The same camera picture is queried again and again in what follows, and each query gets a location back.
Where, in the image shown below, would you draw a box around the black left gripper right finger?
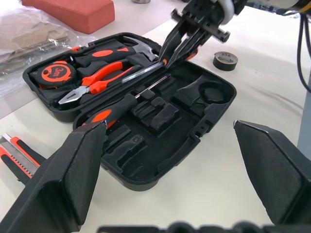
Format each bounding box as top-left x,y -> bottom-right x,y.
232,119 -> 311,226

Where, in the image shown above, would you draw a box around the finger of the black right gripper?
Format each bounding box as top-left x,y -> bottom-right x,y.
167,28 -> 209,68
159,20 -> 190,60

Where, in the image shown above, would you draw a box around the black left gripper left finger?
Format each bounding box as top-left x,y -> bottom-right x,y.
0,120 -> 108,233

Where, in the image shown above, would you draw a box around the orange screwdriver with steel shaft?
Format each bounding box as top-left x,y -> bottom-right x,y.
121,48 -> 199,83

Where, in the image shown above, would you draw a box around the black plastic tool case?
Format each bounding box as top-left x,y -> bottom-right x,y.
22,32 -> 237,192

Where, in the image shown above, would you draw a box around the black electrical tape roll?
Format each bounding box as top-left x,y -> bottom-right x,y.
212,51 -> 239,71

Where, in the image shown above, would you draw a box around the orange black utility knife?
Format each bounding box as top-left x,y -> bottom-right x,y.
0,133 -> 47,182

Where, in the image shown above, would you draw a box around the grey upright panel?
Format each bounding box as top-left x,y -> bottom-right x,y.
298,80 -> 311,152

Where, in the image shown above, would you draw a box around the black orange Phillips screwdriver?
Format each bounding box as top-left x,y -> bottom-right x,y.
81,75 -> 170,129

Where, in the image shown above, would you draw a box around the red brick block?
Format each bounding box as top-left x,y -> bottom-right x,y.
21,0 -> 115,34

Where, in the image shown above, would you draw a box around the black orange 3m tape measure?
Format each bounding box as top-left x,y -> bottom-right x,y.
29,60 -> 78,89

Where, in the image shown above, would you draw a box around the clear plastic bag with cardboard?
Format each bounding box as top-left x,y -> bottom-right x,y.
0,4 -> 98,98

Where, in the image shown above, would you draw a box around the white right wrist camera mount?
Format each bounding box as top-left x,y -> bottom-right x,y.
213,0 -> 235,25

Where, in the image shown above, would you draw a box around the black orange handled hammer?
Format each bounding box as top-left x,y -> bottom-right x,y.
70,45 -> 158,64

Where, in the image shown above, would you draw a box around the orange-handled combination pliers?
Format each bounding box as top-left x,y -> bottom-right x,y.
58,60 -> 134,105

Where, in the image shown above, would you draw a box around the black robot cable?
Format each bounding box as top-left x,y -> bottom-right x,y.
296,12 -> 311,93

